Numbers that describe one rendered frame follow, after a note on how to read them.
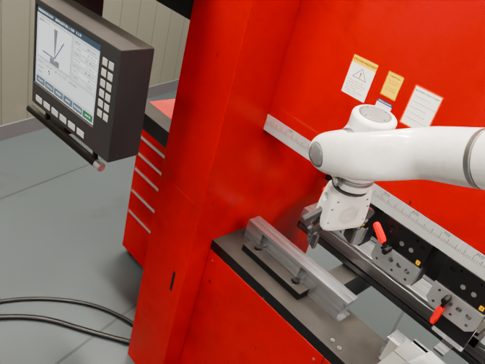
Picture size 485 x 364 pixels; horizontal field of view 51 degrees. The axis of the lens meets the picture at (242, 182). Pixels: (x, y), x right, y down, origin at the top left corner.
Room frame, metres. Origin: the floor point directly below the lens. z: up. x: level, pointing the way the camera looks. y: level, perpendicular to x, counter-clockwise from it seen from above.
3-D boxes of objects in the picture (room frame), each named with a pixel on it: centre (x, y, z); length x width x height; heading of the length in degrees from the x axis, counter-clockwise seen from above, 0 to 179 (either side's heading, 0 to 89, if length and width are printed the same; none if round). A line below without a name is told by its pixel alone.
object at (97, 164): (1.49, 0.64, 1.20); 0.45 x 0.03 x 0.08; 56
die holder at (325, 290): (1.48, -0.28, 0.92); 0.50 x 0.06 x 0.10; 51
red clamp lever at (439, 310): (1.11, -0.63, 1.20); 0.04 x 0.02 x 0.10; 141
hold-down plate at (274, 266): (1.47, -0.20, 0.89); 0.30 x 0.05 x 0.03; 51
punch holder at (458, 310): (1.15, -0.68, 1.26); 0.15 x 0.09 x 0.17; 51
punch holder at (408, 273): (1.27, -0.53, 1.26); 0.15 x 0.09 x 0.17; 51
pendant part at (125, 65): (1.47, 0.57, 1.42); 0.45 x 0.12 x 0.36; 56
